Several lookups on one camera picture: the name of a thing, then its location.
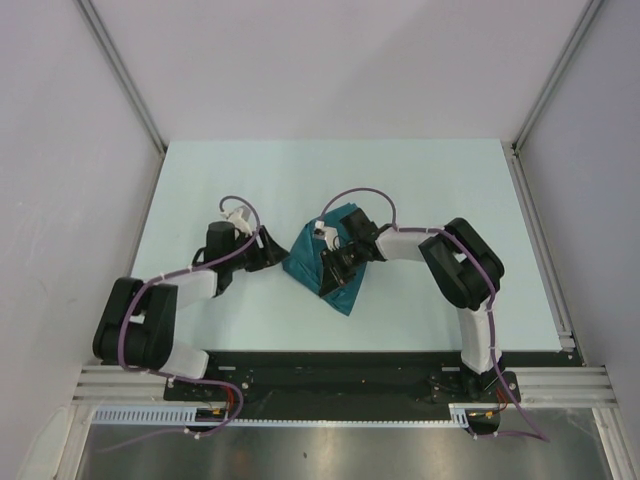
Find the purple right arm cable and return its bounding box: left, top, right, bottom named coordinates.
left=313, top=186, right=550, bottom=444

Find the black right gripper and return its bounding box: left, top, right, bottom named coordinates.
left=320, top=240, right=366, bottom=298

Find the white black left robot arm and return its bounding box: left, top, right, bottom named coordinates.
left=92, top=221, right=289, bottom=400

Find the teal cloth napkin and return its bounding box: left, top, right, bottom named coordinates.
left=282, top=203, right=367, bottom=316

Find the white slotted cable duct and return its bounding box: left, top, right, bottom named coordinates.
left=92, top=403, right=471, bottom=427

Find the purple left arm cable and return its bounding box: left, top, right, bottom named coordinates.
left=94, top=194, right=261, bottom=453

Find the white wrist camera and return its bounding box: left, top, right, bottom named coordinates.
left=313, top=219, right=340, bottom=250
left=221, top=206, right=253, bottom=236

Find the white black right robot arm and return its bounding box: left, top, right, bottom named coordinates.
left=313, top=208, right=505, bottom=401

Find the left aluminium corner post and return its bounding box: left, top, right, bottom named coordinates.
left=72, top=0, right=167, bottom=154

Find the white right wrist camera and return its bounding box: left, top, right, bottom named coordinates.
left=313, top=219, right=340, bottom=250

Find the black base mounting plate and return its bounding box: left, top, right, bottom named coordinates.
left=101, top=349, right=586, bottom=407

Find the aluminium corner post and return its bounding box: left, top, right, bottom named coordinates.
left=512, top=0, right=604, bottom=151
left=72, top=0, right=167, bottom=154

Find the aluminium frame rail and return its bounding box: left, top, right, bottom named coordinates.
left=503, top=142, right=639, bottom=479

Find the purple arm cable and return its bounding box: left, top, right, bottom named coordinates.
left=313, top=186, right=550, bottom=444
left=94, top=194, right=261, bottom=453

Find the right aluminium corner post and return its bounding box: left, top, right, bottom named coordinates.
left=512, top=0, right=604, bottom=151

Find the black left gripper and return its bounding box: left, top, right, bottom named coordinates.
left=225, top=225, right=288, bottom=272

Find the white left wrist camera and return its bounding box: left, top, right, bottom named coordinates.
left=221, top=206, right=253, bottom=236

